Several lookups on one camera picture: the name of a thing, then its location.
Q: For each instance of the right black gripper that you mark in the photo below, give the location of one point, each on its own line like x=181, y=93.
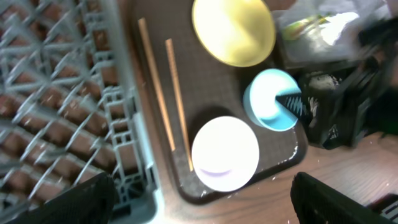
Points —
x=370, y=102

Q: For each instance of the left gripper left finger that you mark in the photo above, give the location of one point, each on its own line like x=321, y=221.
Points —
x=91, y=202

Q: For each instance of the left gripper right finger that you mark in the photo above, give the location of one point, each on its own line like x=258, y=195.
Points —
x=316, y=202

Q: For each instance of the light blue bowl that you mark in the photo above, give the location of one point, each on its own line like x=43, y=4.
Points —
x=260, y=104

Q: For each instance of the green orange snack wrapper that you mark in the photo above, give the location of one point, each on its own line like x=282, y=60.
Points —
x=294, y=30

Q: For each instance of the short wooden chopstick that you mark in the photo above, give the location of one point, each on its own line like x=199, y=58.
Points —
x=178, y=98

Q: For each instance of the long wooden chopstick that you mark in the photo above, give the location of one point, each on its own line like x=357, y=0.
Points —
x=156, y=80

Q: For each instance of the grey dishwasher rack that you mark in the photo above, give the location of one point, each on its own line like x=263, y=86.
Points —
x=70, y=108

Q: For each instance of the black rectangular tray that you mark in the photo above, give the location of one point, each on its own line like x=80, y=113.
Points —
x=325, y=105

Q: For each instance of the clear plastic bin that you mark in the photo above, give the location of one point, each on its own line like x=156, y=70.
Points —
x=297, y=53

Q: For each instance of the white saucer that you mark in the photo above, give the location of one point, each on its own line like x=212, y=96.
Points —
x=225, y=154

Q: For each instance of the yellow plate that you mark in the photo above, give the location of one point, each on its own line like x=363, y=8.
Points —
x=239, y=33

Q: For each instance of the dark brown serving tray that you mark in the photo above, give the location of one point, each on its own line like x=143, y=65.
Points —
x=209, y=88

